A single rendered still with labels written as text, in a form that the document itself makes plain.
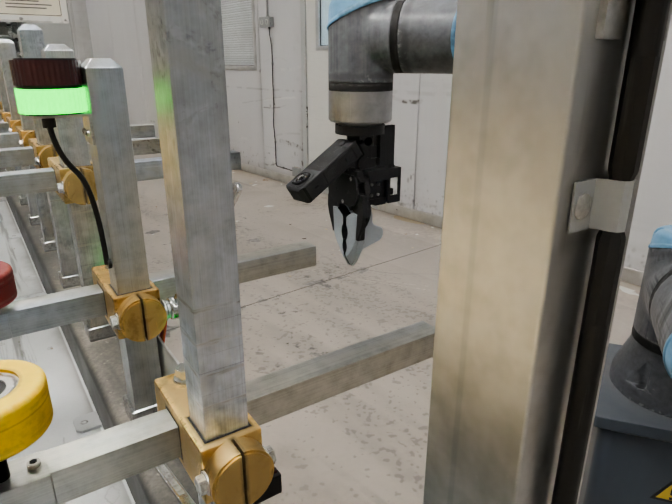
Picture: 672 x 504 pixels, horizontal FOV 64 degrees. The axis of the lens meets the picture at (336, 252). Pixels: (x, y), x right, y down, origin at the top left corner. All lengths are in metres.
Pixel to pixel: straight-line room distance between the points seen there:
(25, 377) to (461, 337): 0.34
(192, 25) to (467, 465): 0.28
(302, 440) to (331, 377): 1.25
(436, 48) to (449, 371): 0.58
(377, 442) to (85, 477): 1.37
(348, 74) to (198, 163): 0.42
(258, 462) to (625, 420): 0.65
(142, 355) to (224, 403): 0.26
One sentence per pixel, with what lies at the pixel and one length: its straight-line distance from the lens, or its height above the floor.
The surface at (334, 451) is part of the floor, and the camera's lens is 1.74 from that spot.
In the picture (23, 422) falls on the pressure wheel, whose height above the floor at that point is 0.89.
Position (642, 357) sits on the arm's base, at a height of 0.67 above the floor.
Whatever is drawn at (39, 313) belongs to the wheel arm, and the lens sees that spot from 0.67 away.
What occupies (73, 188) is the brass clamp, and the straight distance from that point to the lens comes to 0.83.
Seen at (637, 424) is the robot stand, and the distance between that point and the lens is 0.96.
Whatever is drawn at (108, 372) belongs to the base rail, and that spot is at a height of 0.70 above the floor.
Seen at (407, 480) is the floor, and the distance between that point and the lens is 1.66.
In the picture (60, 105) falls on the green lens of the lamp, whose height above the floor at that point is 1.07.
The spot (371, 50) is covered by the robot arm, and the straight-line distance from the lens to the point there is 0.74.
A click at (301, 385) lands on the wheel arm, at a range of 0.51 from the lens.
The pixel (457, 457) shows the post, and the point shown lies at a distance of 0.18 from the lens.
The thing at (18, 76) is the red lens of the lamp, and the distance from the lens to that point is 0.58.
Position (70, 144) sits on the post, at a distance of 0.84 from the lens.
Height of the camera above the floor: 1.11
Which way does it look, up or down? 20 degrees down
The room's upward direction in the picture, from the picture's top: straight up
